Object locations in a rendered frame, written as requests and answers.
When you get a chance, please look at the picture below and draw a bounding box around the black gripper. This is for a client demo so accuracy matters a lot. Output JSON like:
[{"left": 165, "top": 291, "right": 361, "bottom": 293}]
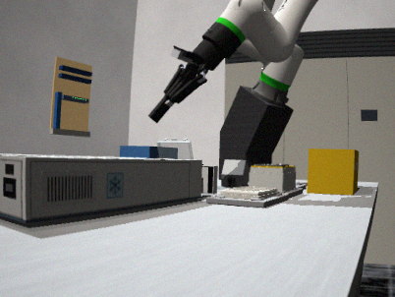
[{"left": 148, "top": 39, "right": 225, "bottom": 123}]

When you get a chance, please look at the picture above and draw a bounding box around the yellow bin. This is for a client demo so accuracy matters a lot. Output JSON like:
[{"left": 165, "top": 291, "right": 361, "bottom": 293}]
[{"left": 307, "top": 148, "right": 359, "bottom": 195}]

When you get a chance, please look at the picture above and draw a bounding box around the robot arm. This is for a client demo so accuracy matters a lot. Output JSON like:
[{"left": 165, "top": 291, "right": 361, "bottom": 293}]
[{"left": 202, "top": 0, "right": 318, "bottom": 106}]

